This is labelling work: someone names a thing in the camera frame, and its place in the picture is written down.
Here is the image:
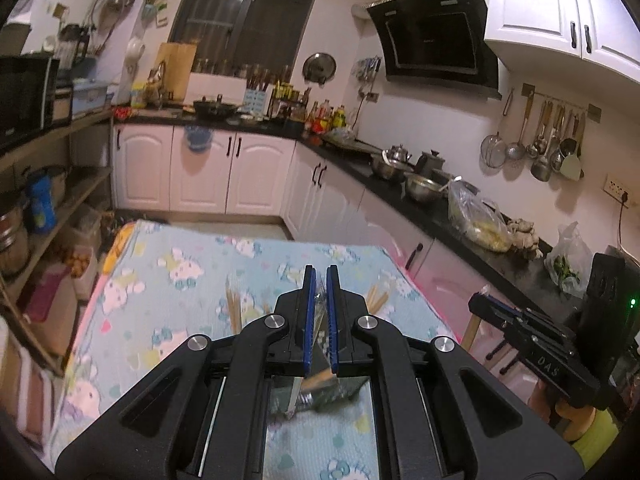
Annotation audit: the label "blue hanging bag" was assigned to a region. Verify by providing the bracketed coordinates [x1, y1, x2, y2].
[184, 125, 213, 153]

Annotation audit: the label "pink plastic box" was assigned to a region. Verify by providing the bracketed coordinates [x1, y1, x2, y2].
[22, 265, 76, 326]

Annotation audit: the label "person's right forearm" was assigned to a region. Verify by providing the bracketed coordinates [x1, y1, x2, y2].
[570, 407, 623, 458]

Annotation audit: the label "pile of potatoes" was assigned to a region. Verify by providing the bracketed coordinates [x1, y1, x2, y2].
[62, 245, 98, 278]

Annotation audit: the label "white wall cabinet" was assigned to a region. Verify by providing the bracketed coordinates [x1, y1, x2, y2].
[482, 0, 640, 83]

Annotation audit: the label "cluster of hanging metal utensils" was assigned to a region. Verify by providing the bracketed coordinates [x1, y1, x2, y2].
[527, 100, 576, 182]

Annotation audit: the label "small hanging kitchen tools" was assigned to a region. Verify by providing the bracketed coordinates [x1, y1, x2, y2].
[356, 57, 382, 83]

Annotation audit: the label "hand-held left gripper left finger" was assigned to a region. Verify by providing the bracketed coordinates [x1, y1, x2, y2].
[55, 265, 321, 480]

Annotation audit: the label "white base cabinets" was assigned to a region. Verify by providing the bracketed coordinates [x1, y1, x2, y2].
[112, 122, 531, 401]

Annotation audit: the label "wooden cutting board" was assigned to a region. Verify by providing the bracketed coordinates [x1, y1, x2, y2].
[157, 42, 197, 101]

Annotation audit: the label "row of metal jars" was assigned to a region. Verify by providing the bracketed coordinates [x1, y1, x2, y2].
[192, 57, 293, 86]

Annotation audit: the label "plastic bag of greens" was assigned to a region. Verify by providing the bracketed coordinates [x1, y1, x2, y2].
[544, 221, 593, 296]

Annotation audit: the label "beige small appliance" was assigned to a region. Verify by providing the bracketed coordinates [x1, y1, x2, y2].
[52, 87, 73, 126]

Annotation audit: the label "steel pot with lid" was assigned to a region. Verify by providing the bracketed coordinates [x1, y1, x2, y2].
[371, 144, 413, 181]

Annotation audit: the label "wooden shelf unit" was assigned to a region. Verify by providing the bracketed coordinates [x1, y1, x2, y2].
[0, 110, 116, 376]

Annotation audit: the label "black range hood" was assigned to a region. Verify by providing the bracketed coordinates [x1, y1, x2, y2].
[366, 0, 502, 101]

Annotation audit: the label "green plastic utensil holder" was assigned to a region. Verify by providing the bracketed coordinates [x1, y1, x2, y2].
[267, 280, 373, 418]

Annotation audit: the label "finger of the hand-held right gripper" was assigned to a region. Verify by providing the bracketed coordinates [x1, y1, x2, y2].
[469, 294, 521, 336]
[487, 296, 576, 336]

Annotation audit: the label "kitchen faucet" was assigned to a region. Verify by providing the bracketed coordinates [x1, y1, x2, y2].
[150, 60, 168, 106]

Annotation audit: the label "plastic drawer unit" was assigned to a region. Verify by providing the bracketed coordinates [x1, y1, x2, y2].
[0, 317, 56, 451]

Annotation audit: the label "blue knife block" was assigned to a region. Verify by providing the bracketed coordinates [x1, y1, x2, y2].
[244, 87, 268, 116]

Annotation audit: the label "wall socket with plug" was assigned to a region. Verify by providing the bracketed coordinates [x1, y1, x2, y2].
[604, 175, 630, 206]

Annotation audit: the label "black wok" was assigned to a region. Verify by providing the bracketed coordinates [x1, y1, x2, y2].
[192, 97, 246, 121]

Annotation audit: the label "blender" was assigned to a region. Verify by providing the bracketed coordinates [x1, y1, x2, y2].
[55, 24, 91, 68]

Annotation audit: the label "pile of ginger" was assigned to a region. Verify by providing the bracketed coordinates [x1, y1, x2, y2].
[507, 217, 541, 261]

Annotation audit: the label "dark kitchen window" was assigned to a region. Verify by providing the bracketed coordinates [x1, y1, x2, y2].
[167, 0, 328, 73]

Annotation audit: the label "wire strainer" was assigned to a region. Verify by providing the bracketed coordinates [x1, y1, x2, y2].
[481, 89, 516, 168]

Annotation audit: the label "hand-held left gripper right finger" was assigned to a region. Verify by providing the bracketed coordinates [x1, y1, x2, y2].
[325, 265, 586, 480]

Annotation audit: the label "pale green spatula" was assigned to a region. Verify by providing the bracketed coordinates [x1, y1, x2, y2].
[560, 112, 586, 181]

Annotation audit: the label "black kitchen countertop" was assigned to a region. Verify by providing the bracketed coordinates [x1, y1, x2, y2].
[112, 107, 596, 321]

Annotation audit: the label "person's right hand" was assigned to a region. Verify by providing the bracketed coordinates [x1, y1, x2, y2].
[530, 380, 596, 436]

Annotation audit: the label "stacked steel steamer pot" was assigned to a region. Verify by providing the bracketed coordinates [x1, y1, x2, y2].
[0, 205, 31, 276]

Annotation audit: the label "blue canister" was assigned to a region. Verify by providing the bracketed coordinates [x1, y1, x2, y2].
[25, 170, 57, 233]

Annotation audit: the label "light blue plastic box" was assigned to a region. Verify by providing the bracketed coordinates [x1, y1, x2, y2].
[72, 80, 108, 113]

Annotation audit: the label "clear bag of food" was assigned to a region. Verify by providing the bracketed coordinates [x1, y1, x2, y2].
[446, 180, 513, 253]

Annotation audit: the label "wall utensil rail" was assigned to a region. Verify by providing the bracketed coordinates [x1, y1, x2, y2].
[522, 83, 601, 123]

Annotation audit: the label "white round wall fixture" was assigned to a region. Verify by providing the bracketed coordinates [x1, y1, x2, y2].
[125, 37, 146, 78]

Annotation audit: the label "black microwave oven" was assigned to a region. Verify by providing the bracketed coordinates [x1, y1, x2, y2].
[0, 55, 61, 153]

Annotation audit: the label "metal ladle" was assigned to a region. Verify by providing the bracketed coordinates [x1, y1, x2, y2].
[505, 92, 535, 160]

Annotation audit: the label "cartoon cat printed tablecloth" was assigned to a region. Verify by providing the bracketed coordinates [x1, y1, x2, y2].
[50, 220, 461, 480]

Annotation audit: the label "hanging steel pot lid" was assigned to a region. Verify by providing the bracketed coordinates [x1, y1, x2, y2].
[302, 52, 337, 83]

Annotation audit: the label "group of condiment bottles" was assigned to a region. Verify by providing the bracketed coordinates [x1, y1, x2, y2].
[270, 82, 348, 133]

